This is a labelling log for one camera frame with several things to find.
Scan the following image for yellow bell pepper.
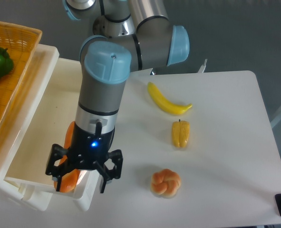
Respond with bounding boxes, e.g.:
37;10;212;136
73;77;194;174
171;119;190;148

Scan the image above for white plastic drawer cabinet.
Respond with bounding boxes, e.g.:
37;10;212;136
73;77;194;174
0;44;59;211

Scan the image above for round knotted bread roll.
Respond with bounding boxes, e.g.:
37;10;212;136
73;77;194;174
150;169;182;198

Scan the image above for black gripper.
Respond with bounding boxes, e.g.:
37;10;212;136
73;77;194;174
45;122;123;194

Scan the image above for long orange baguette bread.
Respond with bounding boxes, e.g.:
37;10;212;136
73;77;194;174
59;121;80;193

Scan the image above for white plastic drawer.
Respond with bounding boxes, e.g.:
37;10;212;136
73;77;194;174
5;58;99;211

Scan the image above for orange woven plastic basket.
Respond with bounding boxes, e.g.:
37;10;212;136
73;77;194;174
0;21;42;130

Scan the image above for yellow banana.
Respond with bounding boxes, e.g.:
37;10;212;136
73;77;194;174
147;82;193;115

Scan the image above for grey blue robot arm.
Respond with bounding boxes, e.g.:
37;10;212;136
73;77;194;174
46;0;190;192

